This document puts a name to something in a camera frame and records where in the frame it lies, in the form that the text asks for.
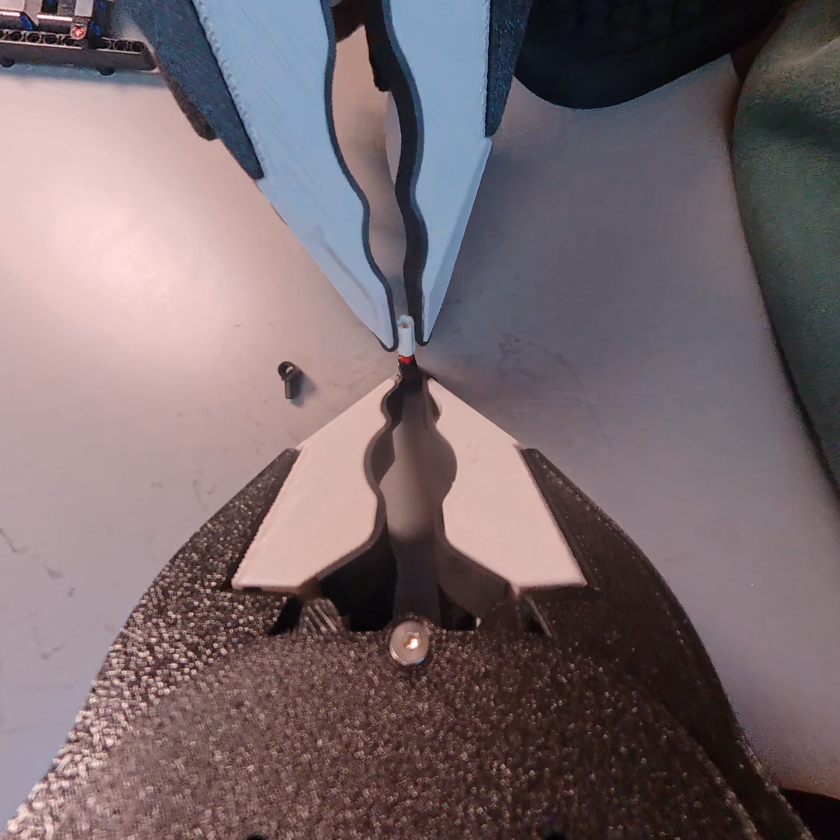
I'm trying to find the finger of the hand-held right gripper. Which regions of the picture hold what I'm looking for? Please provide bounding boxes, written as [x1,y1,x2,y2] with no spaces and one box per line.
[384,0,494,345]
[195,0,401,350]

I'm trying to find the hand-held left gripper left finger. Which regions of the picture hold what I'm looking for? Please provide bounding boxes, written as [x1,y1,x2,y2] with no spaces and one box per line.
[230,378,408,598]

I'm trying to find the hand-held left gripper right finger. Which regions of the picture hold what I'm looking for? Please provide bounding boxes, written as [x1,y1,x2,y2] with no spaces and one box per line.
[420,378,589,594]

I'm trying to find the white black toy truck model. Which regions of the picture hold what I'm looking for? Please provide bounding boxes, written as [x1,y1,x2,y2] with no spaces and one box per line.
[0,0,158,74]

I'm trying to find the grey desk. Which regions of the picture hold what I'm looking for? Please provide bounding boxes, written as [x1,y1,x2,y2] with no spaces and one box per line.
[0,27,840,802]

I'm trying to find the person's clothed body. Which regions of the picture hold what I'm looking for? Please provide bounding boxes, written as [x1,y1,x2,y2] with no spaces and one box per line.
[731,0,840,493]

